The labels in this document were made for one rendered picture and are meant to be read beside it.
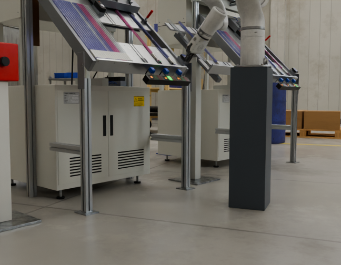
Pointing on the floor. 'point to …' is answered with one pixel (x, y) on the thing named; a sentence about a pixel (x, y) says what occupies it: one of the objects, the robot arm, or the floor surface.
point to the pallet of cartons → (316, 123)
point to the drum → (278, 114)
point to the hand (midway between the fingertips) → (188, 58)
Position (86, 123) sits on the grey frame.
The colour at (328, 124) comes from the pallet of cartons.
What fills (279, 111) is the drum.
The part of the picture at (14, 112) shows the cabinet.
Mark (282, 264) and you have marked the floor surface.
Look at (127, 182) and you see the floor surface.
